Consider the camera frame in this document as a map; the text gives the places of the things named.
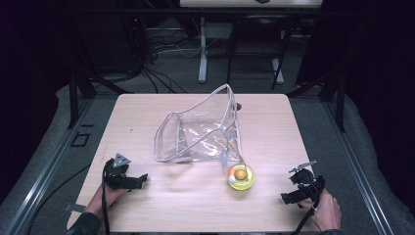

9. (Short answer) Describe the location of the bundle of floor cables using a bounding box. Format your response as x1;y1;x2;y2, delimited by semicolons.
123;16;205;95

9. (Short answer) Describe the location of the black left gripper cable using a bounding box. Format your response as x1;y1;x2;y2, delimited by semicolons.
101;160;112;235

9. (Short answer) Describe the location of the yellow round toy orange ball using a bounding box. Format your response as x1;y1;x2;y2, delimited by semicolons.
227;164;255;192

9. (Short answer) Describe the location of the black chair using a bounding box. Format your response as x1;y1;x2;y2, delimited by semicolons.
225;13;300;91

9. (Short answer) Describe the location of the white desk with legs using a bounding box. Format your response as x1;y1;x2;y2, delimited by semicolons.
179;0;324;84

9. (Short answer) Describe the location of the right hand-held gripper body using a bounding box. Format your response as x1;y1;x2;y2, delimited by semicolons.
288;160;326;199

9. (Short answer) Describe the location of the grey tape strip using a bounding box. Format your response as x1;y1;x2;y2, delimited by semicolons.
63;203;87;213

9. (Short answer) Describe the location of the person's left hand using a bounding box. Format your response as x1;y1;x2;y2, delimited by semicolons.
85;184;129;217

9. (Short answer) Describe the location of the black metal stand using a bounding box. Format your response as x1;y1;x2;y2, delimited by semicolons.
67;19;135;130
287;70;346;133

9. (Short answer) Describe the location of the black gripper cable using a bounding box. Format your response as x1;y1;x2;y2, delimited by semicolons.
101;160;112;235
290;182;325;235

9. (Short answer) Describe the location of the black floor cable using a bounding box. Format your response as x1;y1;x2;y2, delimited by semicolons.
26;163;92;235

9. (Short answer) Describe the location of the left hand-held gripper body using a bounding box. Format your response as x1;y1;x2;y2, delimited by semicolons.
103;153;142;191

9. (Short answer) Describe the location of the clear plastic bag white trim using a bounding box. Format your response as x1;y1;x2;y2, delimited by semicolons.
153;83;243;164

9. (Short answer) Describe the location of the person's right hand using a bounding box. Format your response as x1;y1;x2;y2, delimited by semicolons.
298;188;343;231

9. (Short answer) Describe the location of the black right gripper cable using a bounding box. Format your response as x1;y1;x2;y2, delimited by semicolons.
290;182;325;235

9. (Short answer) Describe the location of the aluminium rail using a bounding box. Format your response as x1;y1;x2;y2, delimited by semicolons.
322;101;395;235
2;97;96;235

